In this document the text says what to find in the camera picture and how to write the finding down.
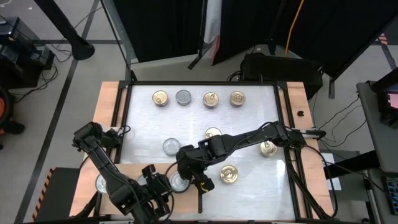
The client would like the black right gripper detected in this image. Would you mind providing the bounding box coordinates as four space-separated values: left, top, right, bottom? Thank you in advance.
175 144 216 195

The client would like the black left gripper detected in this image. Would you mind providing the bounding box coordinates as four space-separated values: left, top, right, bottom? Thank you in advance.
141 164 175 218

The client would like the teal can silver pull-tab lid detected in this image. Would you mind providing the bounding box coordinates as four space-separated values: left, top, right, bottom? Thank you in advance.
169 170 191 194
95 173 108 194

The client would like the gold salmon can blue label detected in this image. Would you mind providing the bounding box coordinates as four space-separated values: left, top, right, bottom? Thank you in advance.
219 164 239 185
258 140 278 158
229 90 247 108
202 91 220 110
151 90 170 108
205 126 223 139

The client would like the wooden shelf board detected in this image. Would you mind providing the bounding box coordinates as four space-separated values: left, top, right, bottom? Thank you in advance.
99 162 200 215

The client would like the black mat with orange stripes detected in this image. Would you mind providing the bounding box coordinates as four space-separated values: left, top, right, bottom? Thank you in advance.
30 167 81 223

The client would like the black curtain stand foot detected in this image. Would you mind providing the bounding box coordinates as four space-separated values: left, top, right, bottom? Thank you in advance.
187 40 214 70

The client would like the black equipment case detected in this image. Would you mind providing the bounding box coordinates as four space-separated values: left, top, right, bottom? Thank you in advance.
241 52 324 100

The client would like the white floor plate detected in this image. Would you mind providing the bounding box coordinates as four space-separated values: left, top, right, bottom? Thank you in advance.
320 152 343 191

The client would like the black curtain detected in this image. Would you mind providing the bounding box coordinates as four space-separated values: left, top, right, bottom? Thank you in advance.
213 0 398 78
112 0 208 63

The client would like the white curtain with pink hem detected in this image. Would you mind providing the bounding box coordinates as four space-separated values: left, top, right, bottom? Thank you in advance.
203 0 222 46

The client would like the black stand with round base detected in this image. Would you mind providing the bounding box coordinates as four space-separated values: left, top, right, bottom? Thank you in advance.
33 0 96 62

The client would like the black crossbar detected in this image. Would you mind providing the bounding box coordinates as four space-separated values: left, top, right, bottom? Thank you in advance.
323 150 386 180

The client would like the orange and black device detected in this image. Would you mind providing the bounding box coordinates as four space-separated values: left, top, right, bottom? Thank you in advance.
0 86 26 151

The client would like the black equipment rack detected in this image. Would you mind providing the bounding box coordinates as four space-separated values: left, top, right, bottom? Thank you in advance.
0 17 56 90

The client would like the grey side table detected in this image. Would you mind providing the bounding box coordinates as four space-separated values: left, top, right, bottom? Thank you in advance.
356 80 398 175

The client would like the black keyboard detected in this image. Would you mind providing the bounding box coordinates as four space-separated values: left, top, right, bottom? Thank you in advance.
384 175 398 215

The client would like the black monitor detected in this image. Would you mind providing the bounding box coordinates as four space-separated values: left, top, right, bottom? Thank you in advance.
371 67 398 130

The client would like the red white striped marker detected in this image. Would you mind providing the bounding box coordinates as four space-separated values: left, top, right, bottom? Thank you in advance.
376 32 389 46

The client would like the black aluminium table frame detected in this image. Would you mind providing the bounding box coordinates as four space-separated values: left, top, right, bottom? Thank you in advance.
93 79 315 222

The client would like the black cable bundle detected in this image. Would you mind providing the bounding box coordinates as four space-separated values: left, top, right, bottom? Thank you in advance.
284 146 340 220

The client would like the grey metal post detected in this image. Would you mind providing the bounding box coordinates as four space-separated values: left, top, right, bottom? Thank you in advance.
99 0 138 81

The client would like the yellow cable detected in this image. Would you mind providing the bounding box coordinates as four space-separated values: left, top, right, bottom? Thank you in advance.
284 0 305 56

